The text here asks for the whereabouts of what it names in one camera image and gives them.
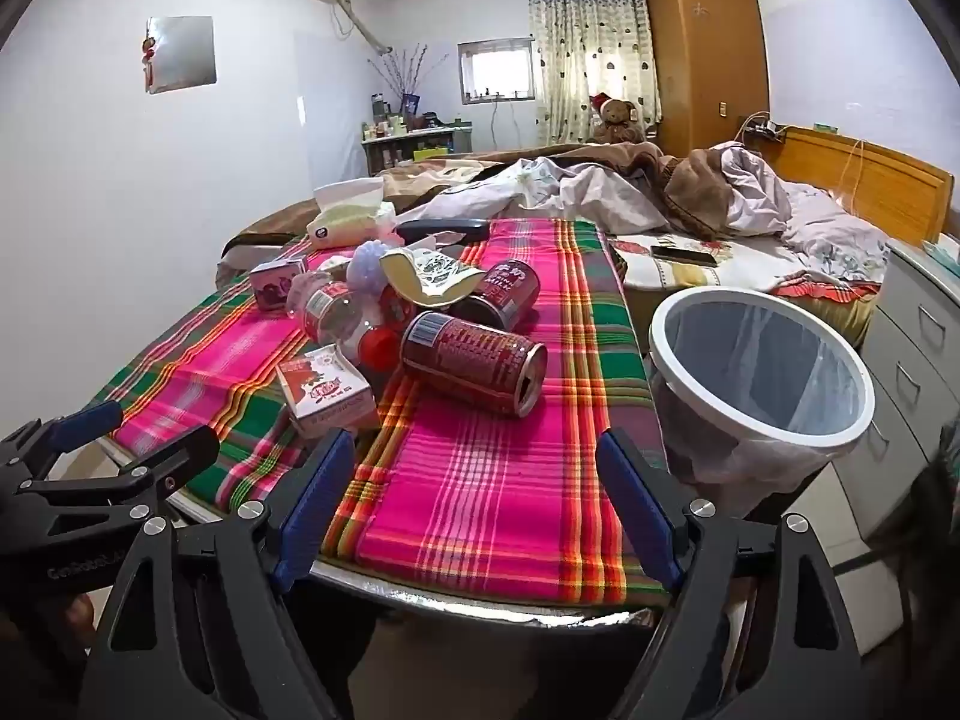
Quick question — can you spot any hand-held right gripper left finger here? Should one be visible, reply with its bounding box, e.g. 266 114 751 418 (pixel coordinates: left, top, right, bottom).
79 427 357 720

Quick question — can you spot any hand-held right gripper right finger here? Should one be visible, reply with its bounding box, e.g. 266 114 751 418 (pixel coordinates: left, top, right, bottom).
596 427 863 720

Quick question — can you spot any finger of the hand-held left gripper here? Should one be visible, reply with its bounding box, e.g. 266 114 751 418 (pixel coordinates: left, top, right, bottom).
0 399 125 481
15 424 222 533

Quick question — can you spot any red white milk carton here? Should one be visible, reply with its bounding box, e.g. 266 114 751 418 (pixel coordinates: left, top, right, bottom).
276 343 382 442

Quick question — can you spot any clear plastic bottle red label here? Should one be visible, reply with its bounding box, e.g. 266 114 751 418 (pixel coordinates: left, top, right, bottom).
287 274 402 372

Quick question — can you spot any pink small carton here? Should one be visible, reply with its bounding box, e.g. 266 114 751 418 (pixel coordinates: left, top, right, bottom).
250 256 310 312

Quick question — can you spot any large red drink can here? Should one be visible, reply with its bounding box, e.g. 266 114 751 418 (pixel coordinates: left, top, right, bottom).
400 311 548 417

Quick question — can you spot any white round trash bin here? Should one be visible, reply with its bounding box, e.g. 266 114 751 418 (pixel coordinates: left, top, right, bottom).
646 285 877 500

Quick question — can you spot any dark drink can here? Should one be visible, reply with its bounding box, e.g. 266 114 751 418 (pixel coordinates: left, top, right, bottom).
450 296 507 331

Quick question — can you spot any small red drink can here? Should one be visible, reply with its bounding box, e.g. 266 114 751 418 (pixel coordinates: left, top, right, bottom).
480 259 541 331

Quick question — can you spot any clear plastic bin liner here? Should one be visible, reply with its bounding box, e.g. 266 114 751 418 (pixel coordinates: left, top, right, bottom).
652 300 863 500

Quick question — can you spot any lavender foam fruit net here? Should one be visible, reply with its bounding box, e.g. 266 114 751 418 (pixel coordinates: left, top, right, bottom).
346 240 406 293

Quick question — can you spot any black smartphone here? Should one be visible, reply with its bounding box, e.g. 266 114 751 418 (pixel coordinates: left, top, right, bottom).
649 244 719 267

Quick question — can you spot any cream printed paper bag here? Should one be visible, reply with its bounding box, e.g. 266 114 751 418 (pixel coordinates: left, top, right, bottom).
379 246 487 308

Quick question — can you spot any rose print bed sheet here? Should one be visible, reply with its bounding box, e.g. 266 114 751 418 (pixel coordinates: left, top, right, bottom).
607 232 886 350

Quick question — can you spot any yellow tissue pack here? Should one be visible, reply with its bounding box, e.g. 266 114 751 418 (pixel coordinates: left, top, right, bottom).
307 178 398 248

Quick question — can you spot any grey drawer cabinet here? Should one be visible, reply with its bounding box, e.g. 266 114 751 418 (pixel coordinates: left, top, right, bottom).
806 236 960 650

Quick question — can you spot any dark blue glasses case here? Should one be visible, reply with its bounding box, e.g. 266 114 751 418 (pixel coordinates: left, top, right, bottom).
395 217 490 247

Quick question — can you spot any white floral duvet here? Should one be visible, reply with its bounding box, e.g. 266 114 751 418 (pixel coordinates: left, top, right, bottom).
416 142 893 275

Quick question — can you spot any brown fleece blanket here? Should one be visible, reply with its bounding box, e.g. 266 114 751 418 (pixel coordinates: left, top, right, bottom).
217 139 736 271

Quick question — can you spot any white shelf desk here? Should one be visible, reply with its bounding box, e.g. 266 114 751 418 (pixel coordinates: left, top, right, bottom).
360 124 473 177

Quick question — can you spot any brown teddy bear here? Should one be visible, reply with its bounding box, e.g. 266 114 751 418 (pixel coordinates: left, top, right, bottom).
589 94 647 145

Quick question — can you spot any cluster of cosmetic bottles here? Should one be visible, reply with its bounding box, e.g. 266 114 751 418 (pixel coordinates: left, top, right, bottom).
361 94 421 140

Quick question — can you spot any teal packet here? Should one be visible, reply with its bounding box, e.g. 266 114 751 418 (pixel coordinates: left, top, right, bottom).
922 236 960 278

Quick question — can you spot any wooden bed headboard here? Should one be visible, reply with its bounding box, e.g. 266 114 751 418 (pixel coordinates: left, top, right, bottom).
765 124 955 245

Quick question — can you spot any vase of bare branches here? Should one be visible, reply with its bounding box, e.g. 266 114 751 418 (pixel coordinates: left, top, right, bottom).
367 45 428 117

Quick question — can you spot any patterned window curtain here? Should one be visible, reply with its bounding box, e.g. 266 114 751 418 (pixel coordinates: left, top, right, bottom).
525 0 662 143

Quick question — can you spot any small window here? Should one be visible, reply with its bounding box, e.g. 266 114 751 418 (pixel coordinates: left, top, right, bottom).
457 37 535 104

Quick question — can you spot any wooden wardrobe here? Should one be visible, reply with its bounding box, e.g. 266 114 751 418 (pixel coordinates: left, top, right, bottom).
645 0 771 158

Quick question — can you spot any air conditioner pipe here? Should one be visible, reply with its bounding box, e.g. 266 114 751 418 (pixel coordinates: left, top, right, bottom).
322 0 395 57

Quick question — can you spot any silver wall panel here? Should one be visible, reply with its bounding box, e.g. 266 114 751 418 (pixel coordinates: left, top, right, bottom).
144 15 218 95

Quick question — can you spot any white charging cable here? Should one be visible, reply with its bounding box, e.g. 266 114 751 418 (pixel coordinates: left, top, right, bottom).
836 136 867 218

